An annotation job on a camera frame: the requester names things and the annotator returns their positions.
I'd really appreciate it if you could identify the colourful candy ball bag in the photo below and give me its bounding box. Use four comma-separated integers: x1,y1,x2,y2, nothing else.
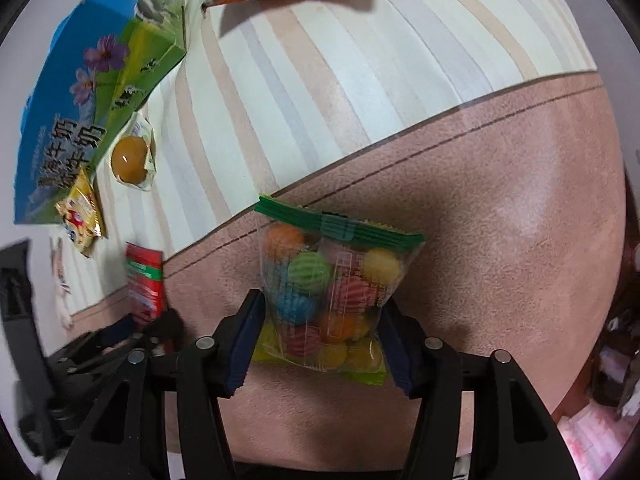
254,195,425,386

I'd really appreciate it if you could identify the red green snack packet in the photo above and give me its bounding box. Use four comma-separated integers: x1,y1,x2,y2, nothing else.
126,243,166,326

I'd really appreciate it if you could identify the yellow panda snack bag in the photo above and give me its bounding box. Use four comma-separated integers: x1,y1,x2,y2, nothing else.
55,168,105,257

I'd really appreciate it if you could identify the brown jelly cup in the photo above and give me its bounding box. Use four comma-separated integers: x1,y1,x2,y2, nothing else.
110,112,156,191

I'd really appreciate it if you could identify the cardboard box with blue print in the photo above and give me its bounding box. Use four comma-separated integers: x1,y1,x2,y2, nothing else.
14,0,186,224

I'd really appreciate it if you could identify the striped cat print blanket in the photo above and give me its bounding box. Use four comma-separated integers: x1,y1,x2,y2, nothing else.
49,0,626,470

